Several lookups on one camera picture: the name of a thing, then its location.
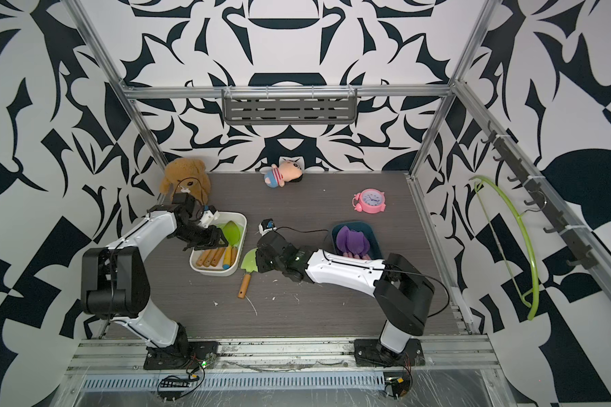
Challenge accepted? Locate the green shovel wooden handle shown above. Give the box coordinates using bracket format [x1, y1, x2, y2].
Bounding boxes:
[210, 248, 226, 267]
[238, 249, 258, 299]
[195, 249, 211, 267]
[203, 249, 217, 267]

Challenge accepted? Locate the purple scoop pink handle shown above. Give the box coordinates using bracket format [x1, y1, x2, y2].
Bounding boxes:
[334, 226, 371, 259]

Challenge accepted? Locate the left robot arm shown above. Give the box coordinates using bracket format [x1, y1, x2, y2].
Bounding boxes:
[81, 193, 228, 361]

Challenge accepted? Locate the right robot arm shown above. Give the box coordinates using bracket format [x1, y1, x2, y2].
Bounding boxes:
[256, 232, 436, 359]

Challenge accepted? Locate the white storage tray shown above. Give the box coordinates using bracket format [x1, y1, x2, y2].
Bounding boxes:
[189, 212, 248, 277]

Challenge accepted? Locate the teal storage box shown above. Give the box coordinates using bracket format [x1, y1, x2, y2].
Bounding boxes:
[330, 221, 384, 260]

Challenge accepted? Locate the black connector box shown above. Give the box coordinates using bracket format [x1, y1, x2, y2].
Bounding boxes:
[383, 376, 412, 400]

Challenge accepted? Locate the brown teddy bear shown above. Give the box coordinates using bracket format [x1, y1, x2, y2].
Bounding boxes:
[160, 158, 211, 205]

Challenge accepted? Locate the small plush doll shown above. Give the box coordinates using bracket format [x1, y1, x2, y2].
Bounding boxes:
[263, 159, 304, 188]

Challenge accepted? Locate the pink alarm clock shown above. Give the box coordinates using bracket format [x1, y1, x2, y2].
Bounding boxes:
[351, 188, 386, 215]

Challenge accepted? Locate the black power strip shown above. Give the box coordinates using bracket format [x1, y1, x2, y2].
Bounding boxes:
[156, 375, 192, 391]

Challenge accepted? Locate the green hoop hanger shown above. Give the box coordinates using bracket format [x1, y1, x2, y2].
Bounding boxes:
[469, 175, 541, 322]

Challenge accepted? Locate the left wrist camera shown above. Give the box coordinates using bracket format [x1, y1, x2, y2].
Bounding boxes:
[198, 205, 220, 229]

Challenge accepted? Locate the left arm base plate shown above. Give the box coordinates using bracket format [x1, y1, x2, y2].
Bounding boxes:
[143, 341, 220, 371]

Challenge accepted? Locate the grey wall shelf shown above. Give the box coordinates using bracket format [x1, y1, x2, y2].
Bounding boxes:
[222, 86, 358, 125]

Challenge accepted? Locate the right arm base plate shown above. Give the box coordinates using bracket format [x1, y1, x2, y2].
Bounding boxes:
[353, 339, 426, 367]

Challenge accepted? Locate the black hook rail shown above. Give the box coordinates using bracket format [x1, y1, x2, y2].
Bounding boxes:
[483, 121, 599, 270]

